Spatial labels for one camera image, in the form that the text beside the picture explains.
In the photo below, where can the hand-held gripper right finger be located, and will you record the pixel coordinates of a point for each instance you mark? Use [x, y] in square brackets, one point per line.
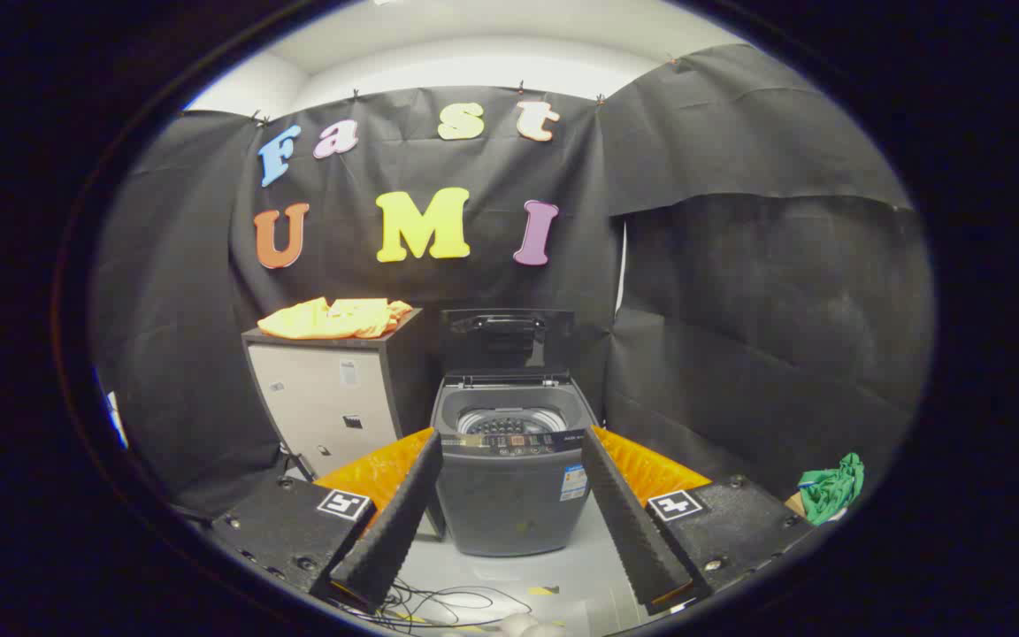
[633, 531]

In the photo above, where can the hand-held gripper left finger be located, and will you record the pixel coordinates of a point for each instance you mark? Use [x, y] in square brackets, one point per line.
[394, 522]

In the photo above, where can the grey top-load washing machine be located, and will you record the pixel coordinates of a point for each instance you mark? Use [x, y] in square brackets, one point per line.
[509, 513]

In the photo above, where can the orange polo shirt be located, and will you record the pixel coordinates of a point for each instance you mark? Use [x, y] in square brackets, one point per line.
[333, 320]

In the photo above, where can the dark washing machine lid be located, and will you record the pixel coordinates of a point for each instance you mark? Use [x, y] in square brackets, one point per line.
[509, 341]

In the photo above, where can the green cloth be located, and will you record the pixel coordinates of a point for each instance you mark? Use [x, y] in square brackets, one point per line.
[832, 491]

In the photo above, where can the grey cabinet with dark frame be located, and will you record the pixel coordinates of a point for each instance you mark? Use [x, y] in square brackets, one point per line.
[324, 398]

